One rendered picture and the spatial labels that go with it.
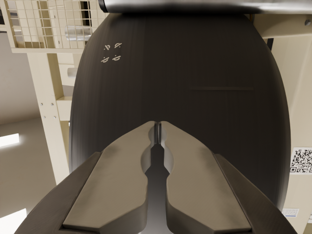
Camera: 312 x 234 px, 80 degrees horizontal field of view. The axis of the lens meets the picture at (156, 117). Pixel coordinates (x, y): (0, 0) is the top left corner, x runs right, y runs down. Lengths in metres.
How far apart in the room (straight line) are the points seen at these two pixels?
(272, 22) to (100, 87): 0.43
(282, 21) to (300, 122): 0.22
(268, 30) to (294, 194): 0.41
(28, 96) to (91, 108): 8.26
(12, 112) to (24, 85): 1.07
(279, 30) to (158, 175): 0.41
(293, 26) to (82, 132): 0.42
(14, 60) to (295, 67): 8.16
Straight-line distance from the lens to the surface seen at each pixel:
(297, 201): 0.64
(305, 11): 0.38
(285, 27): 0.50
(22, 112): 8.62
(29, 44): 1.00
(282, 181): 0.29
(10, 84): 8.39
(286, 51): 0.52
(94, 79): 0.25
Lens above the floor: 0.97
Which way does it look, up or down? 21 degrees up
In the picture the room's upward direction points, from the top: 180 degrees counter-clockwise
